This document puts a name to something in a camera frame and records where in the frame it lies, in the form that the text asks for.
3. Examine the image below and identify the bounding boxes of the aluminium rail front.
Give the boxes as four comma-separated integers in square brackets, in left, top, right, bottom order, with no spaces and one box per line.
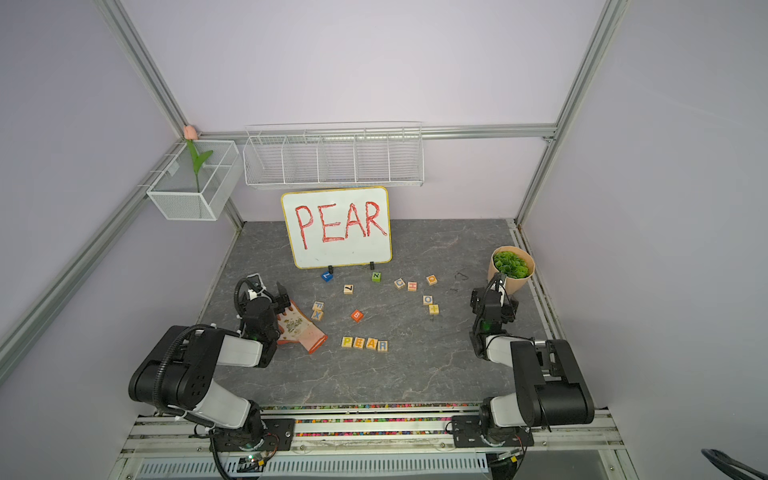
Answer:
[118,404,627,459]

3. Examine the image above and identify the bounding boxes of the whiteboard with PEAR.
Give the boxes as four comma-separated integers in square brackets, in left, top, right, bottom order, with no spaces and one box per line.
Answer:
[281,186,393,269]

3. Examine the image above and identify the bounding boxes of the small white mesh basket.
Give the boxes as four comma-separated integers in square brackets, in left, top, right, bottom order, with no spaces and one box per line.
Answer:
[147,140,244,221]

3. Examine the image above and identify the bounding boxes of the green artificial plant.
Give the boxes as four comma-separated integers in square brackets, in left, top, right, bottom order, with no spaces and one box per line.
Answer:
[493,251,531,279]

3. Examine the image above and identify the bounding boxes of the beige plant pot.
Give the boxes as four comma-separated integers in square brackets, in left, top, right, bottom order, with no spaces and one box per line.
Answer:
[487,246,536,295]

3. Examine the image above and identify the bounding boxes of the long white wire basket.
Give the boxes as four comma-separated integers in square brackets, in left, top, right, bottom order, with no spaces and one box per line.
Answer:
[243,121,425,189]

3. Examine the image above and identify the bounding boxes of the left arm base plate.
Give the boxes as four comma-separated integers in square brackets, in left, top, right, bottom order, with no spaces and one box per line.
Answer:
[211,417,296,453]

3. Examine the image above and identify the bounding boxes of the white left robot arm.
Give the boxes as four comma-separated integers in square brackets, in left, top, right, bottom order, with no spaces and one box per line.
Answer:
[128,274,291,430]

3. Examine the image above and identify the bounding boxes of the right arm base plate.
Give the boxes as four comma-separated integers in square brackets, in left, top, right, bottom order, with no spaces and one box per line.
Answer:
[445,414,534,448]

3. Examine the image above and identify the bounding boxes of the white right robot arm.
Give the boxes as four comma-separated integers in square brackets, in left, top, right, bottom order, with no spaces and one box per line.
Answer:
[470,273,595,435]

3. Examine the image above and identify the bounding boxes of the aluminium frame post right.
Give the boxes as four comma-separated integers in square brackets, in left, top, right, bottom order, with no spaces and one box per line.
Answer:
[514,0,629,229]

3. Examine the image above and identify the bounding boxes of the pink artificial tulip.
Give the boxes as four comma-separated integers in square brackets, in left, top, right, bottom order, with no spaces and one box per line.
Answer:
[183,125,213,193]

